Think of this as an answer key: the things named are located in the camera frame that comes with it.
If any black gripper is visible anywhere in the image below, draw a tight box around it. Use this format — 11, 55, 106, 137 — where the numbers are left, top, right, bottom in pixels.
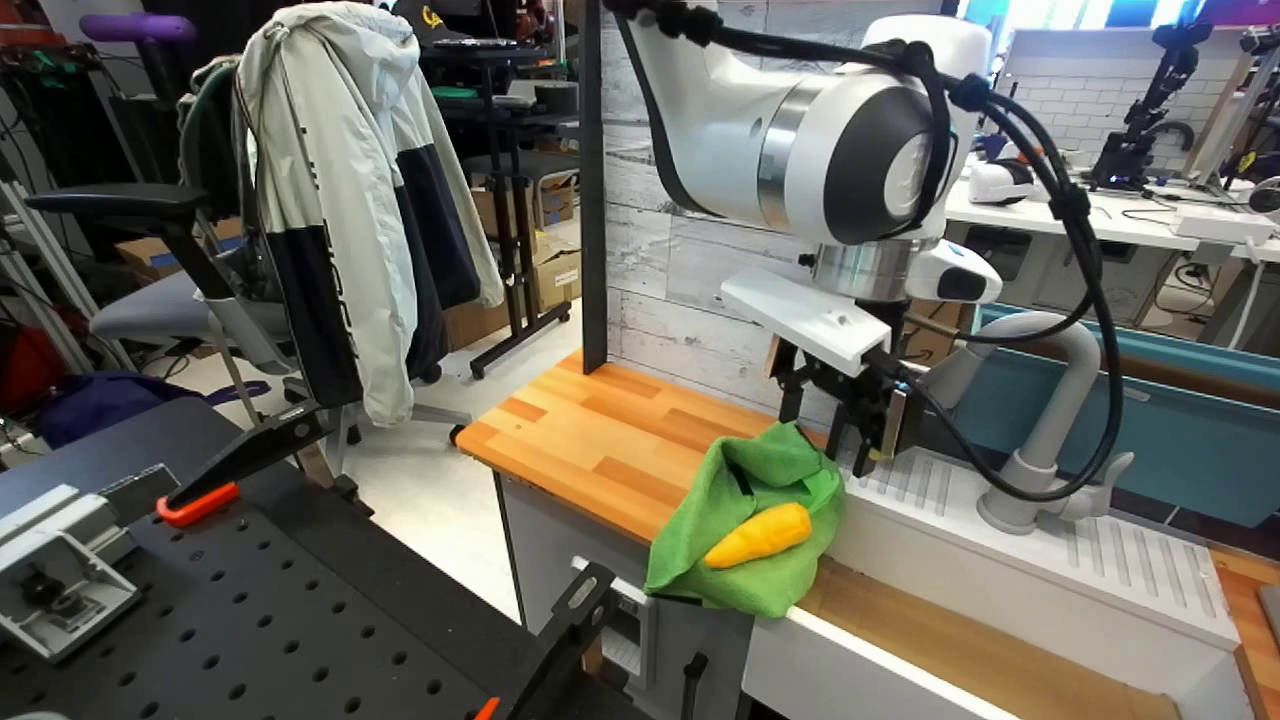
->
769, 339, 925, 481

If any yellow corn toy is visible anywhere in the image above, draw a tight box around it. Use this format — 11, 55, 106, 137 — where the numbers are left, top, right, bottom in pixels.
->
701, 498, 822, 577

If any green towel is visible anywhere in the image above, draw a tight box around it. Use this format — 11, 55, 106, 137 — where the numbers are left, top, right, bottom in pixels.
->
639, 418, 854, 623

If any grey wood backsplash panel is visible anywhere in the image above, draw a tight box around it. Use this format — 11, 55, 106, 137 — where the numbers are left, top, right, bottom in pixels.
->
603, 0, 855, 418

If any grey toy faucet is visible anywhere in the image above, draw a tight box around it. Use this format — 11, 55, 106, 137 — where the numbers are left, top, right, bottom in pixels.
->
925, 306, 1139, 541

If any wooden toy kitchen counter unit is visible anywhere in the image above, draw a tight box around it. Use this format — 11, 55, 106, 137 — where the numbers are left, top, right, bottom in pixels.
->
451, 351, 1280, 720

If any white toy sink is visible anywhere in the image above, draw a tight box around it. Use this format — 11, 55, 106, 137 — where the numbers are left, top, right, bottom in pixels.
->
741, 423, 1260, 720

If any white cabinet front plate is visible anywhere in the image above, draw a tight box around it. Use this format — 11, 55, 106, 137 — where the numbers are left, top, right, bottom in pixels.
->
635, 594, 752, 720

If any white orange device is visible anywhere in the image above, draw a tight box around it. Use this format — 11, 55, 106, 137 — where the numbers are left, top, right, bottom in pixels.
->
969, 148, 1073, 206

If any black floor stand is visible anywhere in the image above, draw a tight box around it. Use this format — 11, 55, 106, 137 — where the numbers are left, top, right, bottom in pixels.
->
465, 35, 593, 383

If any teal plastic bin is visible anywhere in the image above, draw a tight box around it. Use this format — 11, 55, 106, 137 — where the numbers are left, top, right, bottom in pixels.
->
978, 298, 1280, 532

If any long white lab table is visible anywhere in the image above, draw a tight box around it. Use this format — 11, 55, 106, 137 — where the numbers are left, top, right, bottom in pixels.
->
942, 169, 1280, 262

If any white grey jacket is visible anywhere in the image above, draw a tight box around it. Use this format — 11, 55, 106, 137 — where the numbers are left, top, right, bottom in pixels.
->
237, 0, 507, 431

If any grey padded chair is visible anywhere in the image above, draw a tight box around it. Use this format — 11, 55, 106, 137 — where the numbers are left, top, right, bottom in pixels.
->
26, 175, 293, 431

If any purple bag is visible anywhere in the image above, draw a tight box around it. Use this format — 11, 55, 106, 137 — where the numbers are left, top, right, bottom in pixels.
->
31, 371, 179, 451

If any purple cushion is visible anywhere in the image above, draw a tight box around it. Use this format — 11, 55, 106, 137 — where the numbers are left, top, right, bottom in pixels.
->
75, 9, 201, 47

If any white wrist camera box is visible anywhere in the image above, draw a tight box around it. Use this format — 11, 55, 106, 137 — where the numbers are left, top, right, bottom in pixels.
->
715, 273, 898, 378

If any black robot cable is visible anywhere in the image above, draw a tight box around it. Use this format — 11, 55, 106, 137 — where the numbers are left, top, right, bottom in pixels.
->
603, 0, 1130, 507

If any black clamp orange handle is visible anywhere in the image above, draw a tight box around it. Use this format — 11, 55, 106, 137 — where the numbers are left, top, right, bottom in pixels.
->
474, 555, 623, 720
154, 404, 331, 532

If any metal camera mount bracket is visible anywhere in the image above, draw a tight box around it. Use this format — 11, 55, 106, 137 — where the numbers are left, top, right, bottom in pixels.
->
0, 526, 146, 667

